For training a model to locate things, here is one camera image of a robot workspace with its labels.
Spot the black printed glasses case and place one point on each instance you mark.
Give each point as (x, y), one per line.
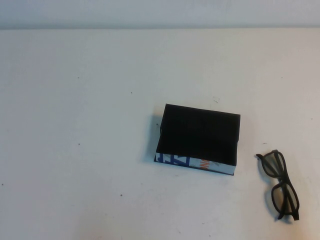
(200, 132)

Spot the black framed glasses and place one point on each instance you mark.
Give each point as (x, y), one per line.
(283, 165)

